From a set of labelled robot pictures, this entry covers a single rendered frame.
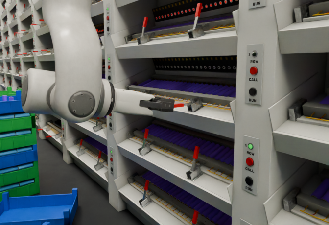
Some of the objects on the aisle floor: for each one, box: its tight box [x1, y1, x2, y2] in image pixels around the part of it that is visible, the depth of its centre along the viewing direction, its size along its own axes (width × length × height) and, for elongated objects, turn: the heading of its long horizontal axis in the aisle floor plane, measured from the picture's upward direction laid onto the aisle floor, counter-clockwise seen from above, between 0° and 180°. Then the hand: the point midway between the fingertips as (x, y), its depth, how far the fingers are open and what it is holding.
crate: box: [0, 188, 78, 225], centre depth 113 cm, size 30×20×8 cm
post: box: [103, 0, 158, 212], centre depth 117 cm, size 20×9×170 cm
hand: (162, 104), depth 71 cm, fingers open, 3 cm apart
